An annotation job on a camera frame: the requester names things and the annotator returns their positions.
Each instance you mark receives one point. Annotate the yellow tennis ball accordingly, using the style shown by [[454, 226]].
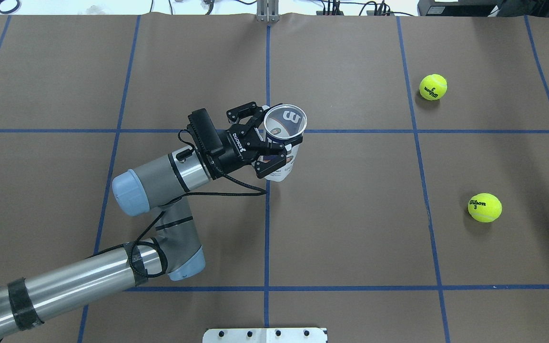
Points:
[[433, 87], [484, 207]]

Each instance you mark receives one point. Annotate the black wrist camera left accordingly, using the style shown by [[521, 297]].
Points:
[[205, 135]]

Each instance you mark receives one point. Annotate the blue tape roll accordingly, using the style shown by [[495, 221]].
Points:
[[8, 7]]

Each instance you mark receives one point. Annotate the clear tennis ball can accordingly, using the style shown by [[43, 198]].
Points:
[[283, 124]]

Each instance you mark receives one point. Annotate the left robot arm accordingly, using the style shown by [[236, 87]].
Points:
[[56, 164]]

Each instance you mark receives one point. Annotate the aluminium frame post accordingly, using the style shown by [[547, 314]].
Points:
[[267, 11]]

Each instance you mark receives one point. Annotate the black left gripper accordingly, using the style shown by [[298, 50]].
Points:
[[231, 155]]

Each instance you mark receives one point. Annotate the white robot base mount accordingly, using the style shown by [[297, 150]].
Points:
[[266, 335]]

